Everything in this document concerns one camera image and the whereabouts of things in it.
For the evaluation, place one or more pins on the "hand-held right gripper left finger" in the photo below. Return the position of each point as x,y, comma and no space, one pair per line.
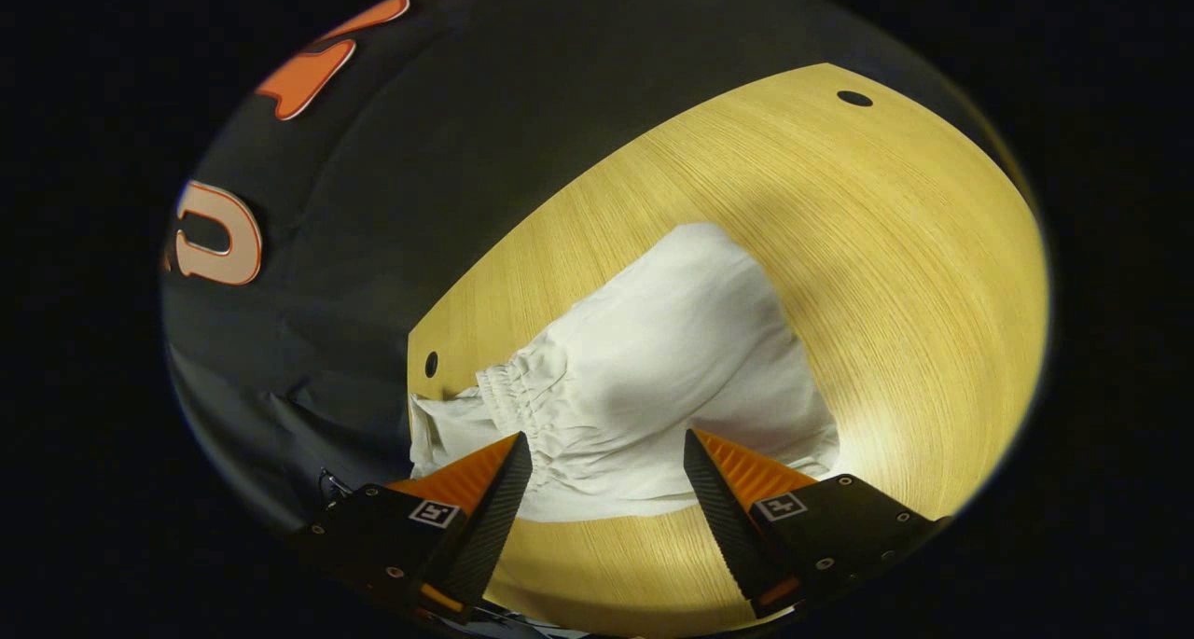
494,527

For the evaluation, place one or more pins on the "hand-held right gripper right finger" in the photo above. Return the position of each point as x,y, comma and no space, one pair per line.
723,522

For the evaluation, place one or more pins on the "white jeans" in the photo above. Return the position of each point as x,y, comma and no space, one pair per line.
653,359

